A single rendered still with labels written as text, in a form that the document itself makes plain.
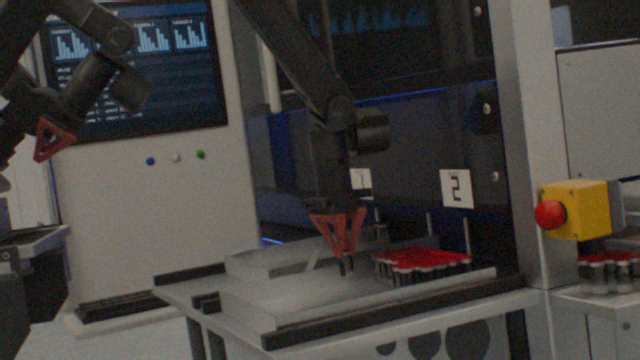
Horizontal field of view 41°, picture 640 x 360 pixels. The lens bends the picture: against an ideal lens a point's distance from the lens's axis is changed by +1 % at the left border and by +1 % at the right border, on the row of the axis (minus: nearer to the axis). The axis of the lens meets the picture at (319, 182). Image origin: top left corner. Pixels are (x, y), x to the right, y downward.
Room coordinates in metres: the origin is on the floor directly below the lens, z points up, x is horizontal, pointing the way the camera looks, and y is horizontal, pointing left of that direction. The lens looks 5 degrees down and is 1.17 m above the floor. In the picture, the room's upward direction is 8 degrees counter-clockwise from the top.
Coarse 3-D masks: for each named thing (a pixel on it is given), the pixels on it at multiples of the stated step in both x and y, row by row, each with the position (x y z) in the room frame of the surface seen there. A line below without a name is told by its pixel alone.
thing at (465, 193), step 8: (448, 176) 1.36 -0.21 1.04; (464, 176) 1.32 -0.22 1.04; (448, 184) 1.36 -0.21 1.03; (456, 184) 1.34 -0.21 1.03; (464, 184) 1.32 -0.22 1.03; (448, 192) 1.37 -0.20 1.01; (456, 192) 1.34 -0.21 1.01; (464, 192) 1.32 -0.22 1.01; (448, 200) 1.37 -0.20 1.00; (464, 200) 1.33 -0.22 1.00; (472, 200) 1.31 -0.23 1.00; (472, 208) 1.31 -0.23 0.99
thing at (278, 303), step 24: (360, 264) 1.41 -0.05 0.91; (240, 288) 1.33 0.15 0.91; (264, 288) 1.34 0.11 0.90; (288, 288) 1.36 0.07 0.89; (312, 288) 1.38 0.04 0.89; (336, 288) 1.37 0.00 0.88; (360, 288) 1.34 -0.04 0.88; (384, 288) 1.32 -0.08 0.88; (408, 288) 1.16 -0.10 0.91; (432, 288) 1.17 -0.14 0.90; (240, 312) 1.22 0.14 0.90; (264, 312) 1.12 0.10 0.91; (288, 312) 1.24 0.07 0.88; (312, 312) 1.10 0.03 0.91; (336, 312) 1.11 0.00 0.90
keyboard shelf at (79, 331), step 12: (144, 312) 1.77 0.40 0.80; (156, 312) 1.75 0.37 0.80; (168, 312) 1.75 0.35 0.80; (180, 312) 1.76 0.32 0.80; (72, 324) 1.75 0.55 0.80; (84, 324) 1.73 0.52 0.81; (96, 324) 1.71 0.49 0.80; (108, 324) 1.70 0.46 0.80; (120, 324) 1.71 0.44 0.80; (132, 324) 1.72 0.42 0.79; (144, 324) 1.73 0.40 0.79; (72, 336) 1.71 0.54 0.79; (84, 336) 1.68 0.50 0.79; (96, 336) 1.69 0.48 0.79
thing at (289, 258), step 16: (304, 240) 1.74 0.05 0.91; (320, 240) 1.75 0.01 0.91; (368, 240) 1.80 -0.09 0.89; (416, 240) 1.55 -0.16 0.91; (432, 240) 1.56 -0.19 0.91; (224, 256) 1.67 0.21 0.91; (240, 256) 1.68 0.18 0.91; (256, 256) 1.70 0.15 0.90; (272, 256) 1.71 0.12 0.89; (288, 256) 1.72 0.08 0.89; (304, 256) 1.73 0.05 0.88; (320, 256) 1.70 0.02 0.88; (352, 256) 1.50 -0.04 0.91; (368, 256) 1.51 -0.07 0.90; (240, 272) 1.58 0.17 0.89; (256, 272) 1.50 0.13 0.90; (272, 272) 1.44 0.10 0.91; (288, 272) 1.45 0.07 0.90
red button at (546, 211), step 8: (544, 200) 1.10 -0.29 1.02; (552, 200) 1.10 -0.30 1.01; (536, 208) 1.11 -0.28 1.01; (544, 208) 1.09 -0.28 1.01; (552, 208) 1.09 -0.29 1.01; (560, 208) 1.09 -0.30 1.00; (536, 216) 1.11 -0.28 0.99; (544, 216) 1.09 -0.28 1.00; (552, 216) 1.09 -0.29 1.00; (560, 216) 1.09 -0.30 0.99; (544, 224) 1.10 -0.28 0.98; (552, 224) 1.09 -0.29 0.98; (560, 224) 1.09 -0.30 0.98
